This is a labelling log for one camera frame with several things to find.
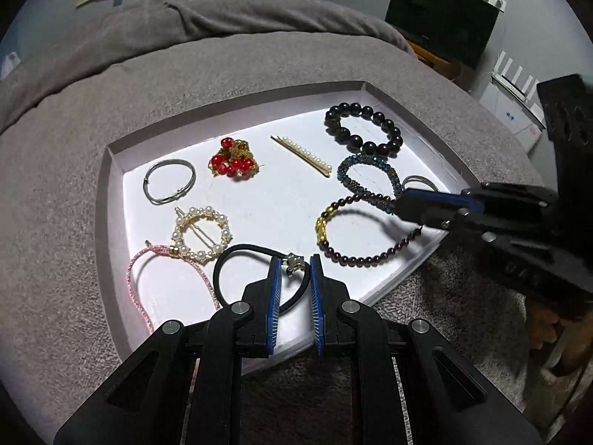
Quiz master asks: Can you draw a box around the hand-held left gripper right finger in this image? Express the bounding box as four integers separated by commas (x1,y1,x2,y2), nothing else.
309,254,543,445

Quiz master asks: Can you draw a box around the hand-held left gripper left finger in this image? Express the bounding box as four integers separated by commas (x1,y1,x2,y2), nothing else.
53,255,283,445

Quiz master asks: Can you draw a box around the person's right hand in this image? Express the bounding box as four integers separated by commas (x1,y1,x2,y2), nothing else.
529,300,560,352

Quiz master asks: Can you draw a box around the black hair tie with charm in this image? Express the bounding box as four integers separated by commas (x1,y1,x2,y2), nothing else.
212,243,311,314

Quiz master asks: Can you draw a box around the white plastic bag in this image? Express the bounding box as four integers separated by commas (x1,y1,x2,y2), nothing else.
0,51,22,80

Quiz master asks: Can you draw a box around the blue bead bracelet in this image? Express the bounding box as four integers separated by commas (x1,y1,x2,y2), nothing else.
337,153,403,217

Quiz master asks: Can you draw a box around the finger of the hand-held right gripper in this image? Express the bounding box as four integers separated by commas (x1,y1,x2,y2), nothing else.
404,182,559,215
393,190,553,263

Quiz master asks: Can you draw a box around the pink braided cord bracelet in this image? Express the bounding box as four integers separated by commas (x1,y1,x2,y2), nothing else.
127,240,221,334

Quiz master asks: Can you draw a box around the gold pearl hairpin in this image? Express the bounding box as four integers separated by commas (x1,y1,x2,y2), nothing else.
270,134,334,179

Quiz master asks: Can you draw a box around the grey textured blanket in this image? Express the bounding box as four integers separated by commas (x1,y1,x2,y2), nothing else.
0,32,573,445

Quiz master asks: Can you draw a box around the grey shallow tray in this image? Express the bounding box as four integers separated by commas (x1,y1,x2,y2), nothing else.
95,81,483,368

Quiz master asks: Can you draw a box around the black monitor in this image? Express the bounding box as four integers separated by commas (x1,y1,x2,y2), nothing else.
384,0,500,70

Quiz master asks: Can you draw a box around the red bead brooch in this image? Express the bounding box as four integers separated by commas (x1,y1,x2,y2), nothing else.
209,136,261,181

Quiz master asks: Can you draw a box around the silver bangle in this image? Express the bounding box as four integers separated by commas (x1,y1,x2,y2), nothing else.
142,159,196,206

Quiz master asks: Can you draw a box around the white router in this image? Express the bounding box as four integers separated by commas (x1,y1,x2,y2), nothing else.
490,51,546,124

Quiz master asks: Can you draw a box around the dark red bead bracelet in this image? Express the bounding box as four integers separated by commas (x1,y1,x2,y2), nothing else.
315,193,425,268

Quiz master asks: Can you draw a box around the grey quilt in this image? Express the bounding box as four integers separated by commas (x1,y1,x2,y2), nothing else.
0,0,416,136

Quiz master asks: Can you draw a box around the black bead bracelet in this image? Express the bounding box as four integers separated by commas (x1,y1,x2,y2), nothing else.
324,101,403,156

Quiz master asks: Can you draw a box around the round pearl hair clip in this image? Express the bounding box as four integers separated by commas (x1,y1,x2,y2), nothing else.
171,205,232,261

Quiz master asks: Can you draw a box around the silver ring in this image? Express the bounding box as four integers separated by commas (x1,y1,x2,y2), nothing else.
401,175,441,194

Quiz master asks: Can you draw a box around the wooden stand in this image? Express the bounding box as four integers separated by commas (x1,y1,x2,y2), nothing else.
402,39,465,82

